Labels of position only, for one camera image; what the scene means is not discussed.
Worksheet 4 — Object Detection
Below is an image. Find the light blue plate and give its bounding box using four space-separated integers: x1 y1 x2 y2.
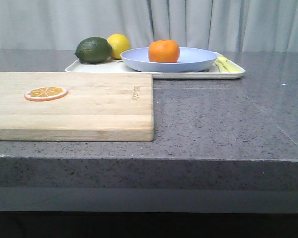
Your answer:
121 47 217 73

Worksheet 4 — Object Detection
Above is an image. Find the white rectangular tray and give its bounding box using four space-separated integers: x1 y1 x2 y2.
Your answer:
65 52 245 79

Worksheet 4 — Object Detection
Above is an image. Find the grey curtain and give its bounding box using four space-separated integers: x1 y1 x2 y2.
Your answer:
0 0 298 52

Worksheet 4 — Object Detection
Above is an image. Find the dark green lime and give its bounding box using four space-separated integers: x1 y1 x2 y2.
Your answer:
75 37 112 64

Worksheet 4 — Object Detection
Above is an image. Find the yellow lemon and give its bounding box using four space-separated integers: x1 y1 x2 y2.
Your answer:
107 34 131 59

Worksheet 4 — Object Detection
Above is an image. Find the pale yellow utensil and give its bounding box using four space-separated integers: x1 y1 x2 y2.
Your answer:
217 56 239 73
214 60 229 73

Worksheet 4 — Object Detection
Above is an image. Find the wooden cutting board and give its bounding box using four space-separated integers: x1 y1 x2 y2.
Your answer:
0 72 154 142

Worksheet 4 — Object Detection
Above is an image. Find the whole orange fruit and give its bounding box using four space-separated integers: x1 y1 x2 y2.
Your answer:
148 40 180 63

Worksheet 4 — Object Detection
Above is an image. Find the orange slice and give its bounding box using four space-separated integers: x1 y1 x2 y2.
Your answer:
24 86 68 102

